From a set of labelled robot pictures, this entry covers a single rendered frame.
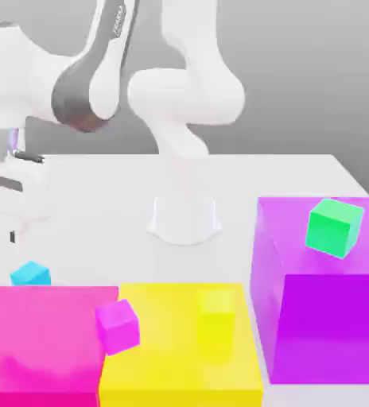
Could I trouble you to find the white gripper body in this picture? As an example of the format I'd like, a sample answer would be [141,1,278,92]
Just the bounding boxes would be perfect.
[0,161,51,224]

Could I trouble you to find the small cyan cube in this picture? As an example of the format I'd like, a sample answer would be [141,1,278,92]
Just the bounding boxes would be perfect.
[10,260,52,287]

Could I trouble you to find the small magenta cube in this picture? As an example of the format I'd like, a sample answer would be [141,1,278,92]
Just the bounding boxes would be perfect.
[95,298,142,357]

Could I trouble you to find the small yellow cube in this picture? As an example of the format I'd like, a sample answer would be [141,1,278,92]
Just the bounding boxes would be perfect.
[196,288,236,355]

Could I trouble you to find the small green cube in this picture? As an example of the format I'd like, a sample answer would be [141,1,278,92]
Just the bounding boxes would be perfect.
[304,198,366,261]

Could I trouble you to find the large pink box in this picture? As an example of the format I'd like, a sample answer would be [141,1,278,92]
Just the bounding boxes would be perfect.
[0,285,121,407]

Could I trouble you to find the large yellow box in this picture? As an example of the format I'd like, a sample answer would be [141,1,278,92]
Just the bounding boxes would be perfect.
[97,282,265,407]

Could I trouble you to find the large purple box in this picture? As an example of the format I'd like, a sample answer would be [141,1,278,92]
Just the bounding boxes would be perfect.
[249,196,369,386]

